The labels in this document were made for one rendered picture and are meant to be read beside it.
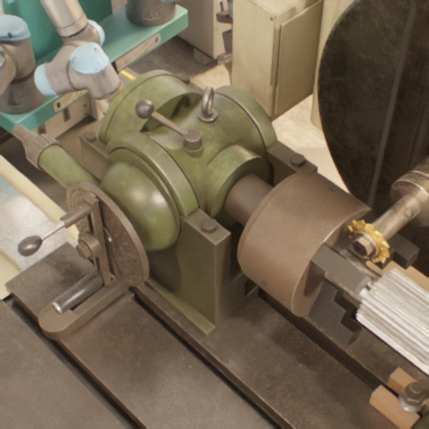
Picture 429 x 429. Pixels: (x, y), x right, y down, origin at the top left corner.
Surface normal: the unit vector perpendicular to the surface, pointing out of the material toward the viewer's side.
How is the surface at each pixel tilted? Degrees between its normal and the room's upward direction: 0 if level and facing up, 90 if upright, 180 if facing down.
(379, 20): 90
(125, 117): 43
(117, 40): 0
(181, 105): 90
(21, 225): 0
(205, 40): 90
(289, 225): 32
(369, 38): 90
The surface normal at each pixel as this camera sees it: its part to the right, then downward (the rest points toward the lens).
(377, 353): 0.00, -0.65
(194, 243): -0.72, 0.53
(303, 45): 0.70, 0.55
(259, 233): -0.55, 0.00
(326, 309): -0.65, 0.20
